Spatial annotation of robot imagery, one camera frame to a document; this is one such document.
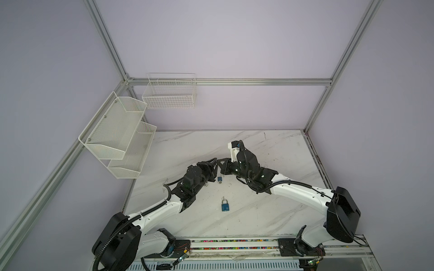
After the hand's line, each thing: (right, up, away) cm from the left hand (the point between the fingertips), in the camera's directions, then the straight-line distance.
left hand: (218, 157), depth 78 cm
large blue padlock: (+3, -26, +8) cm, 27 cm away
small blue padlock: (0, -14, +18) cm, 22 cm away
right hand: (-2, -2, -2) cm, 3 cm away
